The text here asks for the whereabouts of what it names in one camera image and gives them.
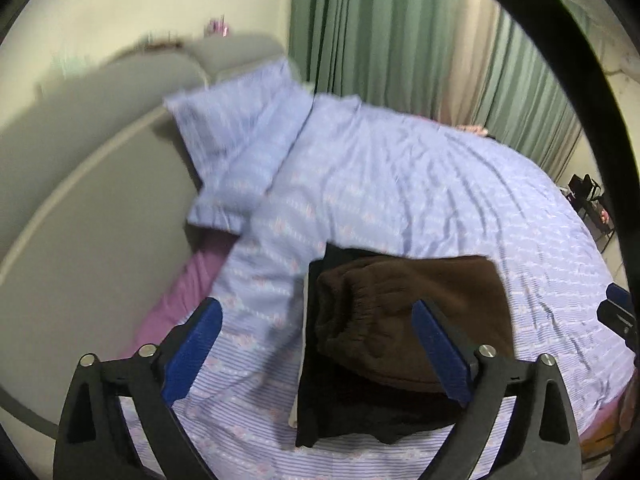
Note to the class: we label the black folding chair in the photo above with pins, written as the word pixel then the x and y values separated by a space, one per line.
pixel 590 200

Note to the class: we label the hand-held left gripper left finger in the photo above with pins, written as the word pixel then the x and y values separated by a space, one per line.
pixel 192 347

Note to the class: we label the blue striped pillow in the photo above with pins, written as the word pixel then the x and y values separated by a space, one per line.
pixel 240 135

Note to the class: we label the folded white cloth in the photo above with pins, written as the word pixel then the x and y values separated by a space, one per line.
pixel 296 400

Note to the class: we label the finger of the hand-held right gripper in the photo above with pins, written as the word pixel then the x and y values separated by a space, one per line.
pixel 620 305

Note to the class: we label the grey padded headboard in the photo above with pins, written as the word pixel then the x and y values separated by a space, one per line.
pixel 100 210

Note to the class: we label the stack of folded black clothes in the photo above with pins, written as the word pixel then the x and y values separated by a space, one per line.
pixel 350 410

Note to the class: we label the pink cloth item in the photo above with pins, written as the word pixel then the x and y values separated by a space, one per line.
pixel 472 130

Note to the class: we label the pink plush toy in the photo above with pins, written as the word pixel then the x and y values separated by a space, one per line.
pixel 604 217

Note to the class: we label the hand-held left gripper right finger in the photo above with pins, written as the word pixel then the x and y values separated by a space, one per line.
pixel 445 355

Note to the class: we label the dark brown fleece pants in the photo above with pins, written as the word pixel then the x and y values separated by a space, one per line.
pixel 400 310

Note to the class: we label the blue striped quilt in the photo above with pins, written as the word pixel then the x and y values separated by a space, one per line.
pixel 400 185

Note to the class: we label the beige sheer curtain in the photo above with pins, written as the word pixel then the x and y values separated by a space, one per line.
pixel 470 70

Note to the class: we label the small purple figurine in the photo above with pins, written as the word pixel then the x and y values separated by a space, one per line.
pixel 219 27

